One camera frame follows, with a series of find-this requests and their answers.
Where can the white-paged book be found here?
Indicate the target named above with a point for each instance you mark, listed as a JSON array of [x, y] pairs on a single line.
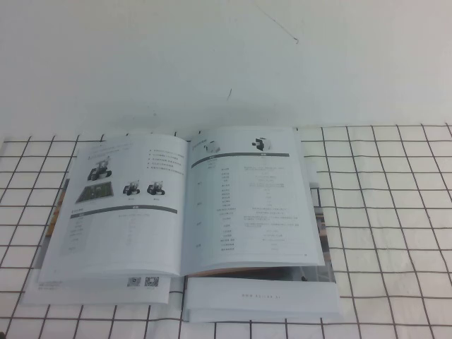
[[229, 212]]

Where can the white black-grid tablecloth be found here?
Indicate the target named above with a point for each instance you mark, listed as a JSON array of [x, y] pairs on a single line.
[[388, 247]]

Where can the white leaflet with web address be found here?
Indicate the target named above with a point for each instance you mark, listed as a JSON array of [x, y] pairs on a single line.
[[261, 300]]

